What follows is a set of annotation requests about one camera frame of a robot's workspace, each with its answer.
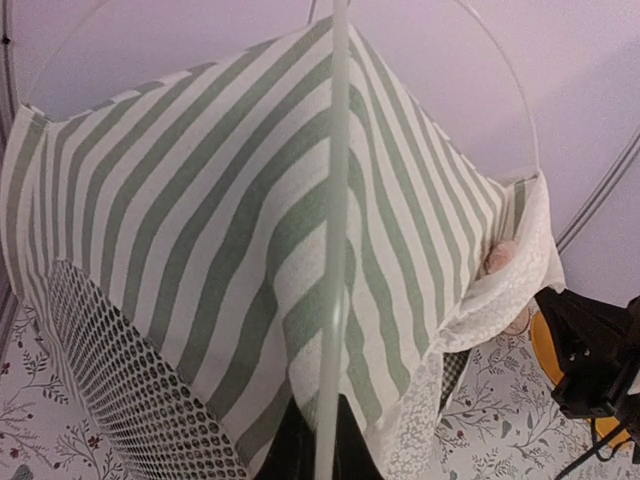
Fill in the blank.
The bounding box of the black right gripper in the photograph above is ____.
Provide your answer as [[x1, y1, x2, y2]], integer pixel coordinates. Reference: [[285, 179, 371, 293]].
[[535, 288, 639, 463]]

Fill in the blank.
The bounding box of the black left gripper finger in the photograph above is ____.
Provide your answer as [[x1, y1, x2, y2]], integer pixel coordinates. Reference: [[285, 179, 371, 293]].
[[255, 394, 383, 480]]

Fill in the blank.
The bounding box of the green striped pet tent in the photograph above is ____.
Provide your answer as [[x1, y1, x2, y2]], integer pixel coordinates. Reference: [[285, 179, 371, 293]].
[[1, 18, 564, 479]]

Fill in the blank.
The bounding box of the green checked cushion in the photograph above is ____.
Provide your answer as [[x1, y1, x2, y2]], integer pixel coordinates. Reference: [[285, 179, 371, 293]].
[[439, 350, 470, 410]]

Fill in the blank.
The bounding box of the yellow double pet bowl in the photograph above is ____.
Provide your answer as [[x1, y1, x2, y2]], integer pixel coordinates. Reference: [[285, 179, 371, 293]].
[[530, 312, 637, 448]]

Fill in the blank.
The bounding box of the floral table mat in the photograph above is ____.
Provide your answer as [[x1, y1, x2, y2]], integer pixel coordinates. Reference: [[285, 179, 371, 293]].
[[1, 302, 591, 479]]

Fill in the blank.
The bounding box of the aluminium frame post right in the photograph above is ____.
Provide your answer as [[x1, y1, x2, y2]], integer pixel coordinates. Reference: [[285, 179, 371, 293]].
[[556, 130, 640, 254]]

